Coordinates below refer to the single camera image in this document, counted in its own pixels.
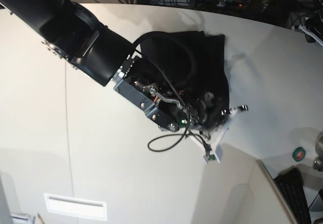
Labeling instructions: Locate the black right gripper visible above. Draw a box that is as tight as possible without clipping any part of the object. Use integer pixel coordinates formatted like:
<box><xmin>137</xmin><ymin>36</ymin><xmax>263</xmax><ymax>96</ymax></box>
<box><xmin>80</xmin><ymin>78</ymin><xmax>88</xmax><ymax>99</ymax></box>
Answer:
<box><xmin>194</xmin><ymin>92</ymin><xmax>227</xmax><ymax>131</ymax></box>

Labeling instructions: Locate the black t-shirt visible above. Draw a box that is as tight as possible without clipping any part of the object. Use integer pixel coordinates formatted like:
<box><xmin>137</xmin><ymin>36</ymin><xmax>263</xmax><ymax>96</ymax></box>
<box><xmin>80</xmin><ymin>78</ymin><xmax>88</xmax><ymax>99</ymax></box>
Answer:
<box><xmin>134</xmin><ymin>31</ymin><xmax>230</xmax><ymax>124</ymax></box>

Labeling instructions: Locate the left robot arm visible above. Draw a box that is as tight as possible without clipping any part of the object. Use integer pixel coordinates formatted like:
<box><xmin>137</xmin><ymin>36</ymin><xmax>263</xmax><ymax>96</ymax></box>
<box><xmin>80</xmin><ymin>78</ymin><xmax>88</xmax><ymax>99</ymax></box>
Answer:
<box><xmin>305</xmin><ymin>8</ymin><xmax>322</xmax><ymax>40</ymax></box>

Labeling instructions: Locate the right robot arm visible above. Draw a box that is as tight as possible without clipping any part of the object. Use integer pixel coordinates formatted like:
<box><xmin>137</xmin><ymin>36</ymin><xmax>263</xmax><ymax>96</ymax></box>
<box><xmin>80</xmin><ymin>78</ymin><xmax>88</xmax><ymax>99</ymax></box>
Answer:
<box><xmin>1</xmin><ymin>0</ymin><xmax>229</xmax><ymax>156</ymax></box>

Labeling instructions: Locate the green tape roll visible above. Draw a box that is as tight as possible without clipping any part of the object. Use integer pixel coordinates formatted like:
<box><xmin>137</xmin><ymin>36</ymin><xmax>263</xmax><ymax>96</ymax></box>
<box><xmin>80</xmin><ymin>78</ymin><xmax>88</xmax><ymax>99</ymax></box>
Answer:
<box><xmin>292</xmin><ymin>147</ymin><xmax>306</xmax><ymax>162</ymax></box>

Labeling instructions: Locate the black keyboard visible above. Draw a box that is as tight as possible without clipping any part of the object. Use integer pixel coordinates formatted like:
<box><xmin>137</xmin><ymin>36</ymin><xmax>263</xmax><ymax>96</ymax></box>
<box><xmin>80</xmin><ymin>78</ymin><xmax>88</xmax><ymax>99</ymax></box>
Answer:
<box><xmin>274</xmin><ymin>167</ymin><xmax>311</xmax><ymax>224</ymax></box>

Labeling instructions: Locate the black power strip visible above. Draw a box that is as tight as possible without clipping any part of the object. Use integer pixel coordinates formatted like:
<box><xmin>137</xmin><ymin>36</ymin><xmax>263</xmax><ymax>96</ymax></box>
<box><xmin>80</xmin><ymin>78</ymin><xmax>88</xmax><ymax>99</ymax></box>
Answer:
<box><xmin>188</xmin><ymin>0</ymin><xmax>248</xmax><ymax>10</ymax></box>

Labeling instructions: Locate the silver metal cylinder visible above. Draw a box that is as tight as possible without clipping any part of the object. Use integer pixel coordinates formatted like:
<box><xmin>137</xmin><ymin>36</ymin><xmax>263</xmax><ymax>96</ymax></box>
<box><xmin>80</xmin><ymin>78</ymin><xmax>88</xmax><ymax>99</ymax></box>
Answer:
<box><xmin>313</xmin><ymin>137</ymin><xmax>322</xmax><ymax>172</ymax></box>

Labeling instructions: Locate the pencil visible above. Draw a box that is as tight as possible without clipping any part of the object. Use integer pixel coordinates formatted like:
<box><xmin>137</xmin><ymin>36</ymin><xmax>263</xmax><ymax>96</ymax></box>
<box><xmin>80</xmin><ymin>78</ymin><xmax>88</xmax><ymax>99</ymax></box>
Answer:
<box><xmin>37</xmin><ymin>213</ymin><xmax>45</xmax><ymax>224</ymax></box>

